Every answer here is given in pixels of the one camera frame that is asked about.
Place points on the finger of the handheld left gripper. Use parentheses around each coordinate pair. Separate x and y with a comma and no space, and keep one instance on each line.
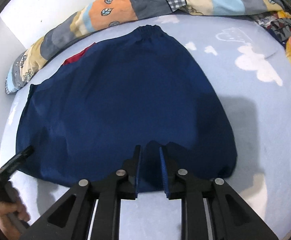
(16,161)

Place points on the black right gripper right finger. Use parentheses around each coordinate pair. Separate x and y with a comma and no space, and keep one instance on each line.
(210,209)

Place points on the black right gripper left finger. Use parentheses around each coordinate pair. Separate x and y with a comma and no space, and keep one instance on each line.
(90,210)

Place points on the navy blue jacket red collar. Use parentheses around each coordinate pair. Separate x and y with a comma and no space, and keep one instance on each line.
(144,89)

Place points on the person's left hand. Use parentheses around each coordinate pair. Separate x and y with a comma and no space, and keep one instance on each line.
(6,226)

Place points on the grey red leaf-pattern garment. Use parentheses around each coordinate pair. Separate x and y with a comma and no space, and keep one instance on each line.
(277,24)

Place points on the patchwork rolled quilt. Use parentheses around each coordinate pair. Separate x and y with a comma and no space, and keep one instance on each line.
(102,14)

